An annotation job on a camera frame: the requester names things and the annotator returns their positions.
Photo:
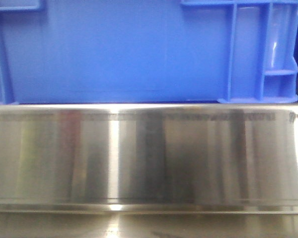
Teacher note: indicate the blue plastic bin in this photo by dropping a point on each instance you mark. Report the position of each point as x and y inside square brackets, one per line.
[147, 51]

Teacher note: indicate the steel shelf front beam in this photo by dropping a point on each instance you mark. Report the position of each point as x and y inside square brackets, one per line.
[149, 171]

